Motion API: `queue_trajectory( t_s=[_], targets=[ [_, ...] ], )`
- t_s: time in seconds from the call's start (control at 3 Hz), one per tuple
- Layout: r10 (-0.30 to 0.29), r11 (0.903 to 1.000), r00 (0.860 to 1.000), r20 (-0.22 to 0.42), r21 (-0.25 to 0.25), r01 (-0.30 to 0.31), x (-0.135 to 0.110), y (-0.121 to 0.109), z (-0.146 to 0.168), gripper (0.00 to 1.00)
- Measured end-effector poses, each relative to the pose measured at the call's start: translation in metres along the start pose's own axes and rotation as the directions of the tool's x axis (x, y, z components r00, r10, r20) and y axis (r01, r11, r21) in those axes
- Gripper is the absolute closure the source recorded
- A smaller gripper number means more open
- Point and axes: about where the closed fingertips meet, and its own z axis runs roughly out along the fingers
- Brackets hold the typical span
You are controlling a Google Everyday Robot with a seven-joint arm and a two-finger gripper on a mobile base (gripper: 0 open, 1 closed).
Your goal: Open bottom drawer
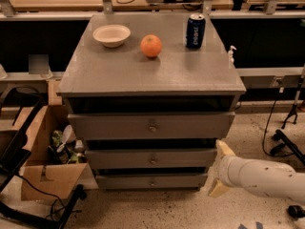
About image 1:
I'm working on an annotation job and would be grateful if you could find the grey bottom drawer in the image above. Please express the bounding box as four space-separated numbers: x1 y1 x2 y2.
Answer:
96 174 208 190

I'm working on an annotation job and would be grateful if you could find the grey middle drawer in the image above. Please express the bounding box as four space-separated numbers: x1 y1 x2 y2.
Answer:
85 148 216 169

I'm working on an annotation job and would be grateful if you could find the black cable on floor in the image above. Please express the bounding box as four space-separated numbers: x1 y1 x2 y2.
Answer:
261 89 298 158

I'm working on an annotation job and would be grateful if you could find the cardboard box with trash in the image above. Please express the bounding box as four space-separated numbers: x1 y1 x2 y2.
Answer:
0 79 99 202

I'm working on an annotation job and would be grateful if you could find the black stand leg right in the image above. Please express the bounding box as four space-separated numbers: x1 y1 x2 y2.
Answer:
274 129 305 165

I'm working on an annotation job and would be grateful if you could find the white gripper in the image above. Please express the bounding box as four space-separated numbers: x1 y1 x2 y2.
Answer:
208 139 245 198

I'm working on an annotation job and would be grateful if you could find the black caster wheel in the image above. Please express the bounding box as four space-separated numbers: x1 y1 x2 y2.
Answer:
288 205 305 219

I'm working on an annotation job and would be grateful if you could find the white bowl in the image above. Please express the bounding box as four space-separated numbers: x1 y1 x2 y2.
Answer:
92 25 131 48

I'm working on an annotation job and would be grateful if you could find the small white pump bottle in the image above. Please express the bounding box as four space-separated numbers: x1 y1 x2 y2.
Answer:
228 45 236 63

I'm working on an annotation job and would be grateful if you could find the grey drawer cabinet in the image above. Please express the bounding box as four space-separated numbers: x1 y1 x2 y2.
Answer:
59 12 246 177

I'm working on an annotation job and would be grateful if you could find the grey top drawer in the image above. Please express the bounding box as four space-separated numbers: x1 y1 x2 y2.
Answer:
68 112 235 140

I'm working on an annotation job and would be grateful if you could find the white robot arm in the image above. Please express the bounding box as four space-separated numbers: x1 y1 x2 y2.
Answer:
208 140 305 204

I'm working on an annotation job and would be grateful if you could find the black stand frame left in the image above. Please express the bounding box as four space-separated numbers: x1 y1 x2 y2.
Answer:
0 86 87 229

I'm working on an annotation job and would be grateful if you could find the orange fruit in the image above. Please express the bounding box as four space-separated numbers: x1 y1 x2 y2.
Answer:
140 34 162 57

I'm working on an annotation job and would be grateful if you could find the grey drawer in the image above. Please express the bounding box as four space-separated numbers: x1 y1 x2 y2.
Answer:
68 112 235 140
96 174 208 190
85 148 216 169

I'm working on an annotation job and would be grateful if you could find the blue soda can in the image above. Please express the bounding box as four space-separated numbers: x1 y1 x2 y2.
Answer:
186 13 206 49

